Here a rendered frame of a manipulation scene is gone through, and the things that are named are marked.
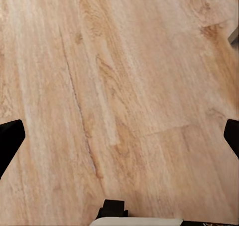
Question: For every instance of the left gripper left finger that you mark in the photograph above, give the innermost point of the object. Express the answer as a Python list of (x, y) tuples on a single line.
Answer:
[(12, 135)]

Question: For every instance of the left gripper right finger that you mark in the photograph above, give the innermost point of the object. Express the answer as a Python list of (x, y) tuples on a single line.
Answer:
[(231, 135)]

